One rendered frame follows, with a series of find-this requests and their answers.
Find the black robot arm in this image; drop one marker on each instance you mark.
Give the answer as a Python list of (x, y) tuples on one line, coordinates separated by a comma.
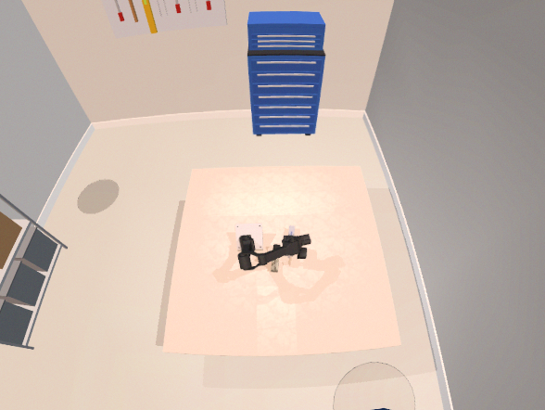
[(291, 245)]

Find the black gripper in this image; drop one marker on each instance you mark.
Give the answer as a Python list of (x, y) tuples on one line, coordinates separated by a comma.
[(301, 255)]

